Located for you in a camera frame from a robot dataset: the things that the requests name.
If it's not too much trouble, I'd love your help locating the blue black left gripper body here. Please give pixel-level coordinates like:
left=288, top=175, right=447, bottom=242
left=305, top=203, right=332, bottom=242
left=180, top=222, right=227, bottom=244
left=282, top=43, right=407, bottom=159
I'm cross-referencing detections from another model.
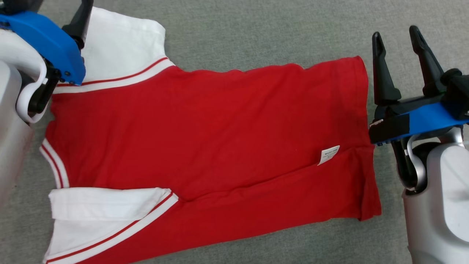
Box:
left=0, top=11, right=86, bottom=114

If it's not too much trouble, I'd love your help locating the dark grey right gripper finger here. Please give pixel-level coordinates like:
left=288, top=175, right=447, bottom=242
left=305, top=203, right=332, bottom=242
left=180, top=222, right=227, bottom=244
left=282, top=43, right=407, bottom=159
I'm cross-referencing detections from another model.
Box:
left=372, top=32, right=402, bottom=107
left=409, top=25, right=446, bottom=97

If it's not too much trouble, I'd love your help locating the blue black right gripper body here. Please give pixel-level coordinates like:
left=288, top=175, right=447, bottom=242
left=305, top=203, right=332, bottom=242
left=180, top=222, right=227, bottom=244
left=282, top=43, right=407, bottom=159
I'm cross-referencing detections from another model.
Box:
left=368, top=95, right=469, bottom=189

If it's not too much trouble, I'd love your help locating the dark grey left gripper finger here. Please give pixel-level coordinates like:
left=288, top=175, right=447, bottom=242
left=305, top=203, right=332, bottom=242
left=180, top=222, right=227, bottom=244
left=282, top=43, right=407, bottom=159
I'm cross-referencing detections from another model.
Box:
left=62, top=0, right=94, bottom=50

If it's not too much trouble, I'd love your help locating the red white t-shirt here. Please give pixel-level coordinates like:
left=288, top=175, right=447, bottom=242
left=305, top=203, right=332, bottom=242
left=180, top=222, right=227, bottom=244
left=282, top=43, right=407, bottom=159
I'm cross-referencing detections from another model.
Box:
left=40, top=7, right=382, bottom=264

